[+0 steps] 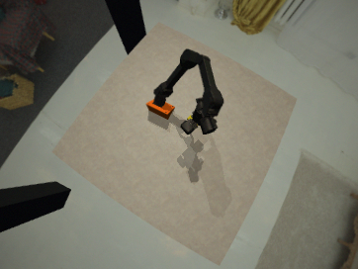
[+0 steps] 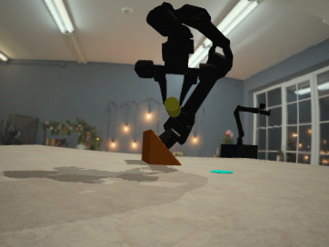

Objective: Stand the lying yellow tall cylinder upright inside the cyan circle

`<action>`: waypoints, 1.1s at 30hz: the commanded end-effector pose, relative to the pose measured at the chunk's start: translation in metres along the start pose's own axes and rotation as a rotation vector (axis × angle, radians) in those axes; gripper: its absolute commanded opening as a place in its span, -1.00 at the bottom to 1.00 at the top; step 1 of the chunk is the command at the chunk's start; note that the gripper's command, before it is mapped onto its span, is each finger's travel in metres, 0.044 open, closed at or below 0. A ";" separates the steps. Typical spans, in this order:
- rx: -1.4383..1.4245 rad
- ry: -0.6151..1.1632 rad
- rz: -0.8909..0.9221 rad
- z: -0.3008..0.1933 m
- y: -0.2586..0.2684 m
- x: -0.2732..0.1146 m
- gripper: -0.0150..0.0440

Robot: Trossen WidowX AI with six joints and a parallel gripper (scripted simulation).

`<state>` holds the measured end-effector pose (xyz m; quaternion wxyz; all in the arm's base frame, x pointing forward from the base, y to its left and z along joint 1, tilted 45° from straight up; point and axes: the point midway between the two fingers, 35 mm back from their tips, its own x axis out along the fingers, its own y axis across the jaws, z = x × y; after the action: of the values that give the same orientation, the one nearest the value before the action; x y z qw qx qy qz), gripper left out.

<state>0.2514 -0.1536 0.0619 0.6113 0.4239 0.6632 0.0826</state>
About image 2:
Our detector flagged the yellow cylinder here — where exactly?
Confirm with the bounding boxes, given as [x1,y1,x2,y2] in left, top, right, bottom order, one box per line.
[164,96,181,117]

